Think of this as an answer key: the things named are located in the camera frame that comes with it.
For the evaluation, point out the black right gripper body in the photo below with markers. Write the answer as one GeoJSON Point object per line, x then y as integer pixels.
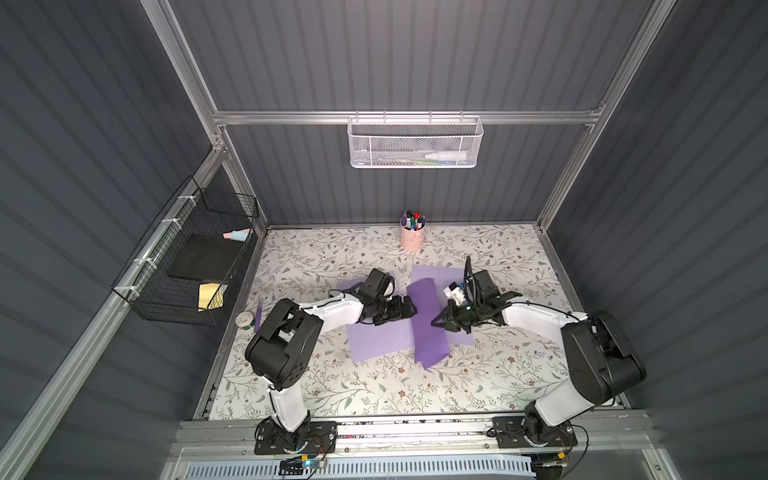
{"type": "Point", "coordinates": [466, 312]}

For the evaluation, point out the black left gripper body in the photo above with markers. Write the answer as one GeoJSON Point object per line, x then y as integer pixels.
{"type": "Point", "coordinates": [393, 308]}

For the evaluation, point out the light lavender paper sheet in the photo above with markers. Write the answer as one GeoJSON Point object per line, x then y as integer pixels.
{"type": "Point", "coordinates": [367, 341]}
{"type": "Point", "coordinates": [443, 277]}

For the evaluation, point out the dark purple paper sheet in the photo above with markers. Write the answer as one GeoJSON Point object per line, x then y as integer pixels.
{"type": "Point", "coordinates": [431, 343]}

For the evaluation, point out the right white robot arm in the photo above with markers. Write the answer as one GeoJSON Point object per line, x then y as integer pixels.
{"type": "Point", "coordinates": [601, 362]}

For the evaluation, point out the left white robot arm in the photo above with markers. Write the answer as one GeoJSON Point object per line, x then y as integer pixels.
{"type": "Point", "coordinates": [281, 348]}

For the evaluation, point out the pink pen cup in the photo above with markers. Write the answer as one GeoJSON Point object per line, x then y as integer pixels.
{"type": "Point", "coordinates": [412, 231]}

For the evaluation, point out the green dot sticker roll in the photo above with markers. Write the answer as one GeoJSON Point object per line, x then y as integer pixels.
{"type": "Point", "coordinates": [245, 320]}

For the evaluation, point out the white marker in basket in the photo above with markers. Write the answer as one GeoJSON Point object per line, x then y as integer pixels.
{"type": "Point", "coordinates": [447, 157]}

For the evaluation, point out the pastel sticky note stack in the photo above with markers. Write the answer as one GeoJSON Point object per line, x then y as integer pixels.
{"type": "Point", "coordinates": [238, 235]}

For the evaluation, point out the yellow sticky note pad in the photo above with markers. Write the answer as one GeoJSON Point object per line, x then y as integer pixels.
{"type": "Point", "coordinates": [211, 296]}

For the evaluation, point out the white perforated vent panel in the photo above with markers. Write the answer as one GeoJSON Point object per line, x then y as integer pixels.
{"type": "Point", "coordinates": [396, 467]}

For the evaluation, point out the black notebook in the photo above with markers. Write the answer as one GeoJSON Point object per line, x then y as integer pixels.
{"type": "Point", "coordinates": [205, 259]}

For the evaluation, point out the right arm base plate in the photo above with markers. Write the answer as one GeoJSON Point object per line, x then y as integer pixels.
{"type": "Point", "coordinates": [518, 431]}

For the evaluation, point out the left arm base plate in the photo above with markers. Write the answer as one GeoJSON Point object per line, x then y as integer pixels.
{"type": "Point", "coordinates": [312, 438]}

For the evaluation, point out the white wire mesh basket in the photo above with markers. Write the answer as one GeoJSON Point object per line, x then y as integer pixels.
{"type": "Point", "coordinates": [401, 142]}

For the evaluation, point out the black wire wall basket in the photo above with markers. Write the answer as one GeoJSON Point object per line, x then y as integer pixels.
{"type": "Point", "coordinates": [146, 286]}

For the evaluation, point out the aluminium front rail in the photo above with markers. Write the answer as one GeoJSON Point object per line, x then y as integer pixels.
{"type": "Point", "coordinates": [602, 429]}

